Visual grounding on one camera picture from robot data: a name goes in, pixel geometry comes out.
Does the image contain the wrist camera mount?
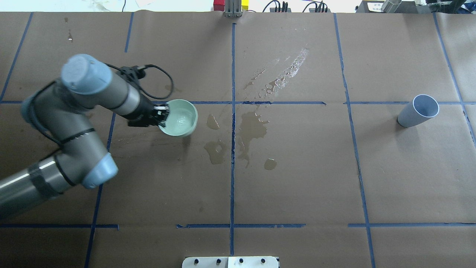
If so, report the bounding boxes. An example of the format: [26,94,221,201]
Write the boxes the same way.
[116,66,146,84]

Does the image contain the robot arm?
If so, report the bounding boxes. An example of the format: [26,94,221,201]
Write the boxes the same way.
[0,54,171,220]

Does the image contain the blue grey plastic cup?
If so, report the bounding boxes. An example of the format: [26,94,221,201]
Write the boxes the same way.
[397,94,439,128]

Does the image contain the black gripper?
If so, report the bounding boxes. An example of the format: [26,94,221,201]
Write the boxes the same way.
[128,104,170,127]

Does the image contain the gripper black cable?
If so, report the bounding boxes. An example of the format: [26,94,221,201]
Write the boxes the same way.
[106,63,174,101]

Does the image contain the mint green bowl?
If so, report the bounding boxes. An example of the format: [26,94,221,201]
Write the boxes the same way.
[159,99,198,137]

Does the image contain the aluminium frame post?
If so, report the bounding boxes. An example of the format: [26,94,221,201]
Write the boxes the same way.
[223,0,243,17]

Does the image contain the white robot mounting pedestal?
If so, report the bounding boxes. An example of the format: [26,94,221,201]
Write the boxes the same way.
[181,256,280,268]

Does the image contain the red blue yellow blocks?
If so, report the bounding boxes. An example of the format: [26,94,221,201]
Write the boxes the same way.
[211,0,250,12]

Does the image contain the brown paper table cover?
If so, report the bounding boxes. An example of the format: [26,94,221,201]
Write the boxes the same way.
[1,11,475,268]

